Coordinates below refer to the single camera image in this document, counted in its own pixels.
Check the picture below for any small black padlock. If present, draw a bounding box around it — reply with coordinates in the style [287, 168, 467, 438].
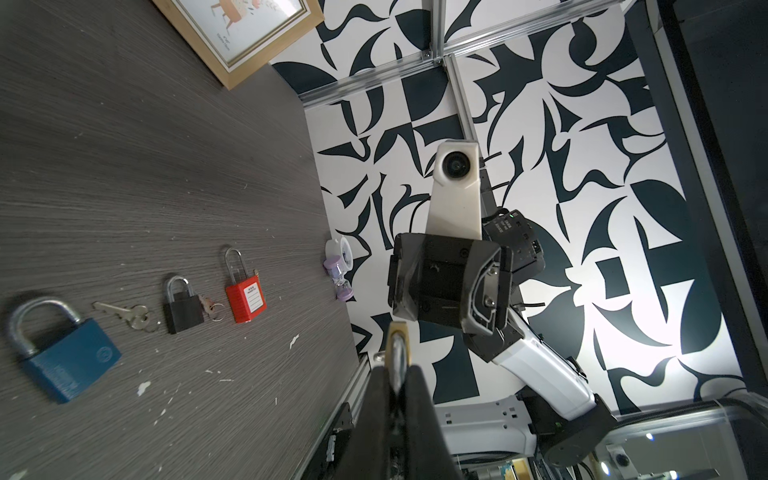
[164, 275, 204, 334]

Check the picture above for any red padlock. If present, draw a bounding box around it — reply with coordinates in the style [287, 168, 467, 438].
[224, 247, 267, 324]

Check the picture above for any wooden picture frame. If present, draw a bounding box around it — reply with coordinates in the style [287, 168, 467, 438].
[154, 0, 324, 90]

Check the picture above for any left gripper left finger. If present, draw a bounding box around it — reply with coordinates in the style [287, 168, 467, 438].
[334, 367, 393, 480]

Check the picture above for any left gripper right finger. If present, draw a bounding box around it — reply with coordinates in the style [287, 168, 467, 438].
[403, 366, 462, 479]

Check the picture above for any brass padlock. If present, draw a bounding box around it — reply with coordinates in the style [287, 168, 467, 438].
[371, 321, 411, 396]

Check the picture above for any blue padlock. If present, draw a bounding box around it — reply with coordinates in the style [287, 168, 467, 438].
[6, 296, 122, 404]

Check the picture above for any silver blue padlock key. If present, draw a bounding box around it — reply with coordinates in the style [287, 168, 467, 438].
[92, 302, 159, 333]

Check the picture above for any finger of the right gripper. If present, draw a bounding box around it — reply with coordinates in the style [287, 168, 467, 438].
[413, 234, 501, 335]
[387, 233, 426, 321]

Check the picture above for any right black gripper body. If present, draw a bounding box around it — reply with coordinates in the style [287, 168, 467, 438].
[479, 246, 513, 333]

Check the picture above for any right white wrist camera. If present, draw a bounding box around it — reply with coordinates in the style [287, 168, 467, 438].
[425, 140, 482, 240]

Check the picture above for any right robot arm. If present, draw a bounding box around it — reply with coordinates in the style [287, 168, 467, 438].
[388, 209, 616, 468]

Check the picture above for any silver black padlock key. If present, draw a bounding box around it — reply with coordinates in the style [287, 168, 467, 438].
[199, 296, 226, 322]

